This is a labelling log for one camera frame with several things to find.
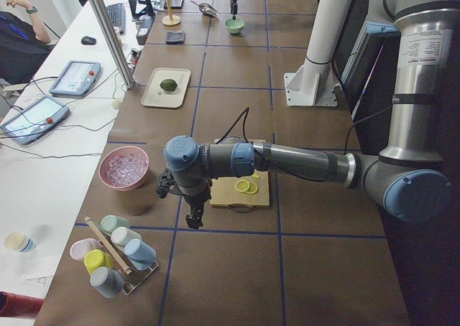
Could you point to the mint green bowl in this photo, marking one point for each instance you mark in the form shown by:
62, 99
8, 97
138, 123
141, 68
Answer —
234, 26

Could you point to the pink bowl with ice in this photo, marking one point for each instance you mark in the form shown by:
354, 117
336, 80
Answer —
125, 168

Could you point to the metal scoop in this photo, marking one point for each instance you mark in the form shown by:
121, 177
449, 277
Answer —
206, 9

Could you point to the wooden cutting board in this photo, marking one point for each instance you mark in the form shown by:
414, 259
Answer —
258, 196

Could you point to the mirror tray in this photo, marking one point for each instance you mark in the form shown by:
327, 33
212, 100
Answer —
176, 4

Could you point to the lemon slice upper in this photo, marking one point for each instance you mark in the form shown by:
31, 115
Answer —
242, 186

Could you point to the light blue cup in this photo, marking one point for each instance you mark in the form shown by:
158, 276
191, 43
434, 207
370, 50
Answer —
140, 254

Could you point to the wooden mug tree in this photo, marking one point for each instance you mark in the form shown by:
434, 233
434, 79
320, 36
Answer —
171, 19

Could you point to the folded grey cloth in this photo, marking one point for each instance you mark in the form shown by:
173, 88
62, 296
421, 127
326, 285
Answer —
175, 37

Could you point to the white cup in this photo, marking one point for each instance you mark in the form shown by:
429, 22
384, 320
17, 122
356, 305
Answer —
122, 235

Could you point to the mint green cup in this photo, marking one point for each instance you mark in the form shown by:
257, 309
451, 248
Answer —
110, 223

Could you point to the black label box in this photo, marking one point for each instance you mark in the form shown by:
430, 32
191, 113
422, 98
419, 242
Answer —
143, 26

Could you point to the green avocado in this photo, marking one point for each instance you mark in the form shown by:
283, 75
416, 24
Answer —
168, 85

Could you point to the yellow cup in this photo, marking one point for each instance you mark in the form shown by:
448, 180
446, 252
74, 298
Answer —
96, 259

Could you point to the grey cup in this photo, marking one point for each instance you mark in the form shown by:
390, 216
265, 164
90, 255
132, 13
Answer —
107, 282

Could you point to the black keyboard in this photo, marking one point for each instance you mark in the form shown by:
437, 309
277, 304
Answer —
117, 15

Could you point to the pink cup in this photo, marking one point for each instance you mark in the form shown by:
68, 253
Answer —
80, 248

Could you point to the cream rabbit tray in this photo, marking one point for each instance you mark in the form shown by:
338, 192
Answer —
155, 97

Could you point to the black computer mouse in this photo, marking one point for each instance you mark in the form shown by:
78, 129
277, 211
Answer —
86, 40

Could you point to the far teach pendant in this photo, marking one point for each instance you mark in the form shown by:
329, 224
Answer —
76, 79

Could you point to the teach pendant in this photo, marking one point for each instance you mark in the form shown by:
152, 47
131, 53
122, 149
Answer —
76, 79
35, 120

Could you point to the paper cup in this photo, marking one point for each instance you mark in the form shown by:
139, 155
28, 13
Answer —
18, 241

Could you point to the near teach pendant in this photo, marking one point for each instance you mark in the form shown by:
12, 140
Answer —
35, 120

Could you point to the red object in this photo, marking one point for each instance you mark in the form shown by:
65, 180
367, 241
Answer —
20, 306

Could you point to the seated person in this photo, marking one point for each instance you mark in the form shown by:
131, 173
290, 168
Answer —
24, 46

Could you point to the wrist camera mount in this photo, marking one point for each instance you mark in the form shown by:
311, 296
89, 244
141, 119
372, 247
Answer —
165, 184

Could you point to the cup rack with handle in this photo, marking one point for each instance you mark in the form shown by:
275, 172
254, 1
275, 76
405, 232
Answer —
133, 278

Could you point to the white pedestal column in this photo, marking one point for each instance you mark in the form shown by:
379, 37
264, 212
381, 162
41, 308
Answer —
313, 83

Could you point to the aluminium frame post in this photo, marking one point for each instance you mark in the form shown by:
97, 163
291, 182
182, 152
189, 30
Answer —
115, 49

